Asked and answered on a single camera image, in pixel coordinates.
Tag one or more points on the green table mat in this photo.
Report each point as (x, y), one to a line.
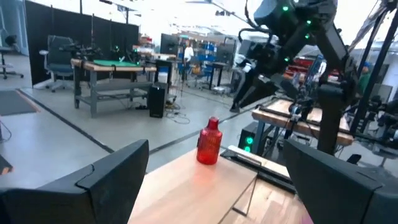
(113, 63)

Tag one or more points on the black computer monitor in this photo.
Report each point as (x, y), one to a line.
(169, 43)

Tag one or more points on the blue office chair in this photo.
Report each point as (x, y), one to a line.
(59, 53)

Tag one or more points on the blue storage bins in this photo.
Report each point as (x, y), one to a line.
(206, 51)

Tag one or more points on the small red glass bottle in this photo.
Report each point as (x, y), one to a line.
(209, 146)

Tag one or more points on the black tower with green lights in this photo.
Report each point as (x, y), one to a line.
(245, 133)

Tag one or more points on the wooden shelf with black legs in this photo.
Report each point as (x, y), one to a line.
(186, 193)

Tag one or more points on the black side table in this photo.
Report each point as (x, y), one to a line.
(217, 65)

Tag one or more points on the person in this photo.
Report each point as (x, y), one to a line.
(188, 53)
(363, 79)

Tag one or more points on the dark floor mat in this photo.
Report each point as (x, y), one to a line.
(15, 102)

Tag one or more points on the black computer tower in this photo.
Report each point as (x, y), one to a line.
(157, 101)

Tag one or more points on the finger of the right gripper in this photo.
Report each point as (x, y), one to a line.
(244, 95)
(262, 91)

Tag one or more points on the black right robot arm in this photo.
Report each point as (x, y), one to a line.
(329, 118)

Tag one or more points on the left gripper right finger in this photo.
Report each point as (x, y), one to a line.
(342, 199)

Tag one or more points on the grey workbench with wooden top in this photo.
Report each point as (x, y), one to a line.
(93, 67)

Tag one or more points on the black partition wall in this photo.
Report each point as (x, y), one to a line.
(77, 28)

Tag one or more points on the black background robot arm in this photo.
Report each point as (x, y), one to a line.
(79, 49)

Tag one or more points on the red storage bins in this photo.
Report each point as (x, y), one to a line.
(298, 63)

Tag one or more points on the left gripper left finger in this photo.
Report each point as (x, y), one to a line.
(77, 202)

